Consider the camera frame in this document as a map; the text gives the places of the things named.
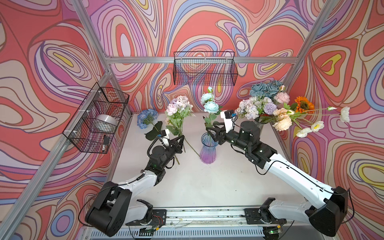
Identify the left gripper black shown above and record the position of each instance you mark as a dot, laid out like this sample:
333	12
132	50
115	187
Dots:
176	148

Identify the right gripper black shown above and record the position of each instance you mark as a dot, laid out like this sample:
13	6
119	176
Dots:
219	133

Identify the purple glass vase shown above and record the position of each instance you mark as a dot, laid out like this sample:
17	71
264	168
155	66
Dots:
208	154

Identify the pale blue rose stem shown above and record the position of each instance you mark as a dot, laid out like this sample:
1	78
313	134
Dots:
210	107

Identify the lilac pink hydrangea stem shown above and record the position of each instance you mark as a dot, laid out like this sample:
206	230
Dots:
258	108

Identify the clear glass vase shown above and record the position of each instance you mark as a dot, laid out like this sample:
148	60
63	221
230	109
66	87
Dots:
259	124

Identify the cream white flower spray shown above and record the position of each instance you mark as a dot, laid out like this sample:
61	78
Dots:
286	118

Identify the pink peony flower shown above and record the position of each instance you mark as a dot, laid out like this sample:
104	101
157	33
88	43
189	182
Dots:
282	97

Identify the orange gerbera flower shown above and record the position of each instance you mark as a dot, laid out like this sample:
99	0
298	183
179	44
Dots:
304	106

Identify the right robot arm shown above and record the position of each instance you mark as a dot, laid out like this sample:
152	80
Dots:
325	207

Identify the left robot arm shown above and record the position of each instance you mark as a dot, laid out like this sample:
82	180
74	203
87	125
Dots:
112	207

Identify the blue hydrangea flower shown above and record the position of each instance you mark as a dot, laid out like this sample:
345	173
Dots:
149	119

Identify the white tape roll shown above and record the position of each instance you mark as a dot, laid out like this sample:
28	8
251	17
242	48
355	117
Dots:
105	124

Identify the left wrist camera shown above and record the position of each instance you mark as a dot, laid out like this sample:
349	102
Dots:
164	137

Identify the black wire basket back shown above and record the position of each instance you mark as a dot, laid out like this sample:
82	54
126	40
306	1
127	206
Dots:
205	68

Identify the black wire basket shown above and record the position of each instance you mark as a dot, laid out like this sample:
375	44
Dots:
81	132
205	68

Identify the black wire basket left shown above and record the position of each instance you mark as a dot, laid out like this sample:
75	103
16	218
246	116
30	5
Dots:
81	132

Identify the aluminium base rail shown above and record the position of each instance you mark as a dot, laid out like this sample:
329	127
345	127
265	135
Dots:
218	223

